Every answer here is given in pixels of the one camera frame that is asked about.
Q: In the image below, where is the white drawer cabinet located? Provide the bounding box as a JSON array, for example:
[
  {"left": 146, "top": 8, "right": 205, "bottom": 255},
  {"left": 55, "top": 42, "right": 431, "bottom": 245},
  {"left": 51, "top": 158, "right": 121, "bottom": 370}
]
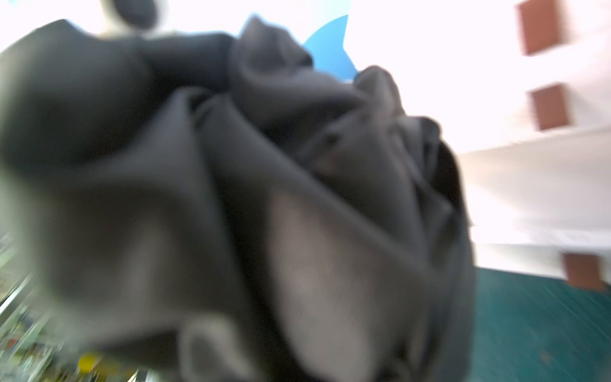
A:
[{"left": 343, "top": 0, "right": 611, "bottom": 292}]

